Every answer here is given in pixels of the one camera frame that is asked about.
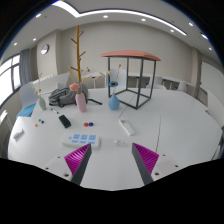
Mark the black rectangular case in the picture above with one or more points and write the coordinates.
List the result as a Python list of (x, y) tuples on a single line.
[(65, 121)]

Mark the white power strip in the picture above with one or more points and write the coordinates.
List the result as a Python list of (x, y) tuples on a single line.
[(80, 141)]

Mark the wooden tree coat rack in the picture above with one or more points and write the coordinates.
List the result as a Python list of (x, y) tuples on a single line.
[(78, 50)]

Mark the green vase with dried stems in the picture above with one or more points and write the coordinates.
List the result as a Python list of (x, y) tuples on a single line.
[(42, 104)]

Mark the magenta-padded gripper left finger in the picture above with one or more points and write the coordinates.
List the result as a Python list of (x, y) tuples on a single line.
[(77, 160)]

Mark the round wall clock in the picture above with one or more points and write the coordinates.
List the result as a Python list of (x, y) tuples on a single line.
[(44, 49)]

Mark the pink vase with flowers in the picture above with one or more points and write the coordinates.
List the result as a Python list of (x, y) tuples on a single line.
[(81, 104)]

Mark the blue vase with flowers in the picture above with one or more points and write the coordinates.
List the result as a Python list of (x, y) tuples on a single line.
[(113, 104)]

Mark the white remote control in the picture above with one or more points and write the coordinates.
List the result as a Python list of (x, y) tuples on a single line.
[(127, 127)]

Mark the black-framed side table, orange top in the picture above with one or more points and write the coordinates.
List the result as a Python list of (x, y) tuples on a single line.
[(130, 54)]

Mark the grey curtain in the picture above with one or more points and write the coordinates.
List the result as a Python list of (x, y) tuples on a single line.
[(25, 66)]

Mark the grey backpack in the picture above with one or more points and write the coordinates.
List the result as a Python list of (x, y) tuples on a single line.
[(65, 96)]

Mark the curved ceiling light strip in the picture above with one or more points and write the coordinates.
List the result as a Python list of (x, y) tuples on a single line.
[(126, 12)]

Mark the window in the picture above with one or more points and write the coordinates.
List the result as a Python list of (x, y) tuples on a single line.
[(6, 81)]

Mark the black marker pen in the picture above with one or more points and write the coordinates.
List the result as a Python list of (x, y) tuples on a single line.
[(54, 111)]

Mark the small white stapler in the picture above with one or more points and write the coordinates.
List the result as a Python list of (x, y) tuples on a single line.
[(18, 134)]

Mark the white chair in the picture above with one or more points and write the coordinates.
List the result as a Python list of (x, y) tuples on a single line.
[(27, 94), (119, 78)]

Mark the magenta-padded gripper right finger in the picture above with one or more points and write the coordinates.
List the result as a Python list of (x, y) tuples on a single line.
[(146, 159)]

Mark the blue seat cushion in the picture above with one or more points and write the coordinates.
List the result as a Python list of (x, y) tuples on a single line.
[(26, 110)]

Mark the recessed ceiling spot lights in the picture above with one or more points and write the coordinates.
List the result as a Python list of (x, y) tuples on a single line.
[(105, 16)]

